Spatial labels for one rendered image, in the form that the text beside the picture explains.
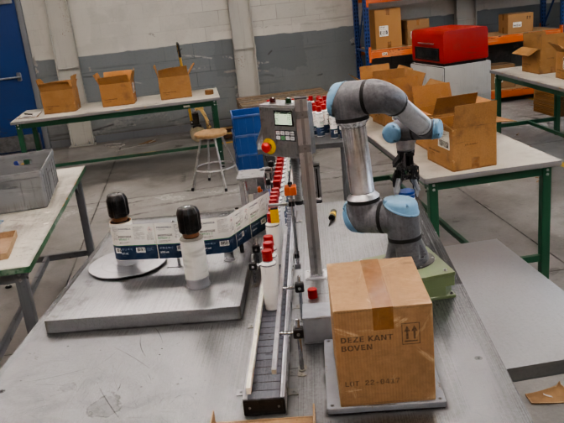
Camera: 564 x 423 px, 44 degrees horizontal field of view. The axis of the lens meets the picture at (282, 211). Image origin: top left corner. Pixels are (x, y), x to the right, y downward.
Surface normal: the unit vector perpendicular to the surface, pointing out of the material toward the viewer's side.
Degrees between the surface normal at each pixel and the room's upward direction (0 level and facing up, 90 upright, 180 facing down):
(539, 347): 0
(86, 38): 90
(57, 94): 91
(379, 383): 90
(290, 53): 90
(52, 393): 0
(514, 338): 0
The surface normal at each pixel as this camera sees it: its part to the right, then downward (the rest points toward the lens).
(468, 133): 0.24, 0.31
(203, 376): -0.10, -0.95
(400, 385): -0.01, 0.32
